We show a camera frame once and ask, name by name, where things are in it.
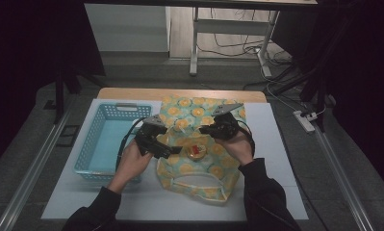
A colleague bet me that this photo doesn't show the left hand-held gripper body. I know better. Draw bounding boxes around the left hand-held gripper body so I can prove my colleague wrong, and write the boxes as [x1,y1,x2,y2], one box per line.
[135,115,168,159]

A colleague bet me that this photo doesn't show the person's right hand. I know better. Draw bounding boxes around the person's right hand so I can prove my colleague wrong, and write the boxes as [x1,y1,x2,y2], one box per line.
[217,129,255,167]

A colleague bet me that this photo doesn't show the aluminium floor rail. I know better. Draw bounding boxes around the aluminium floor rail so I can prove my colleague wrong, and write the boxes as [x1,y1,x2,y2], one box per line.
[313,128,375,231]
[0,95,72,231]

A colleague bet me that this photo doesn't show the white power strip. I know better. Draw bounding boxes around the white power strip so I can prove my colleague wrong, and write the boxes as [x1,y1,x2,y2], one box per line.
[293,110,319,134]

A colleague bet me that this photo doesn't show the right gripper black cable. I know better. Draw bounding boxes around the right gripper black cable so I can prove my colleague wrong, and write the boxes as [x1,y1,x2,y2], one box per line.
[237,119,257,158]

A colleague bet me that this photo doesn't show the white cabinet panel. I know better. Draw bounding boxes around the white cabinet panel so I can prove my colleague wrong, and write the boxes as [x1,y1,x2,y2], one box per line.
[84,3,172,53]

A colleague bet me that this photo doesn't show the blue plastic basket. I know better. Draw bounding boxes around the blue plastic basket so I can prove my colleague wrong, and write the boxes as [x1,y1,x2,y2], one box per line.
[73,101,154,187]

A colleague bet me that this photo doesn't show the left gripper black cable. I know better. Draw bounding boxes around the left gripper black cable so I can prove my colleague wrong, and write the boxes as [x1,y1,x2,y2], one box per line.
[115,116,148,171]

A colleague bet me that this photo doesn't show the white desk frame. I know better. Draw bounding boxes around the white desk frame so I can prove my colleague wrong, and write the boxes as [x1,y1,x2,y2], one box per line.
[189,6,281,78]

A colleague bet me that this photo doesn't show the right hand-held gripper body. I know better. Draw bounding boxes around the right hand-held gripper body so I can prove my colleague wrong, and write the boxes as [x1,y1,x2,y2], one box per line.
[212,102,244,141]

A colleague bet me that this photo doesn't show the white floor cable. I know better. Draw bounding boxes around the white floor cable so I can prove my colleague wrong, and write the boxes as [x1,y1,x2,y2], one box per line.
[260,62,327,119]

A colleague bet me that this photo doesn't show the black metal stand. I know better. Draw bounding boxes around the black metal stand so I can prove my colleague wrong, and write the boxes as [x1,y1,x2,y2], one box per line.
[299,32,333,133]
[53,47,106,125]

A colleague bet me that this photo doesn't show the black floor cables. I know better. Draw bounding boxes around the black floor cables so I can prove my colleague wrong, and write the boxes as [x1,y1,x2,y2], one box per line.
[197,8,309,94]

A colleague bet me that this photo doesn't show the orange floral cloth bag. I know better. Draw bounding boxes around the orange floral cloth bag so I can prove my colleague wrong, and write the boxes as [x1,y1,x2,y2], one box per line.
[155,94,247,203]

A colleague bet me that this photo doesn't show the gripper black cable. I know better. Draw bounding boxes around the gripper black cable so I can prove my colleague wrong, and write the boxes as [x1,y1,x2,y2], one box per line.
[115,116,148,171]
[237,119,257,158]

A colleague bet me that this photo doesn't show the person's left hand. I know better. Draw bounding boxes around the person's left hand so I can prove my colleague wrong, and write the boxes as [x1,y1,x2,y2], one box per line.
[107,139,156,195]

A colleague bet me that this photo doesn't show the white table mat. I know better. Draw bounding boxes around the white table mat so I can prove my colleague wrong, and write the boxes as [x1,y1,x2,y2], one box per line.
[40,98,309,221]

